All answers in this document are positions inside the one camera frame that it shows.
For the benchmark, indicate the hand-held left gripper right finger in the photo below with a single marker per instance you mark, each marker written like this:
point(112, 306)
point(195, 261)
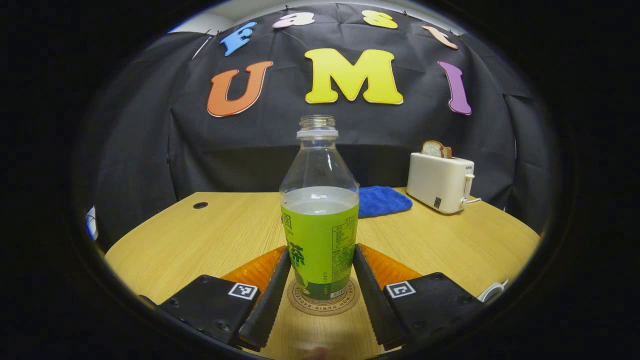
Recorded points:
point(375, 300)

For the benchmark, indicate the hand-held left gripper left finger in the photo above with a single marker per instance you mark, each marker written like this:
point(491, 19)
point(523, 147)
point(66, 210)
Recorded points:
point(265, 300)

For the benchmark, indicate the round brown coaster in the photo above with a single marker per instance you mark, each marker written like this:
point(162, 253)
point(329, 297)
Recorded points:
point(322, 307)

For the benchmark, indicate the green label water bottle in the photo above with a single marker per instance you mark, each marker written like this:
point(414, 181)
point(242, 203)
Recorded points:
point(320, 240)

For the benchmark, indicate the blue towel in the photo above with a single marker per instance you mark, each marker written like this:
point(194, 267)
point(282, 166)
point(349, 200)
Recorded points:
point(382, 201)

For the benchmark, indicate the white toaster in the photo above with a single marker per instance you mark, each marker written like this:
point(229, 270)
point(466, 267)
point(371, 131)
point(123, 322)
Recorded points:
point(437, 182)

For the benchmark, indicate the bread slice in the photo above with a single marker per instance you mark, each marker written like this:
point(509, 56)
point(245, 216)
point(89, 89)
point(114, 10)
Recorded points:
point(432, 149)

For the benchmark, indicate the black backdrop cloth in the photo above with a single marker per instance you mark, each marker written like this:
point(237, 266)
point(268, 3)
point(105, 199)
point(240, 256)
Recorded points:
point(150, 150)

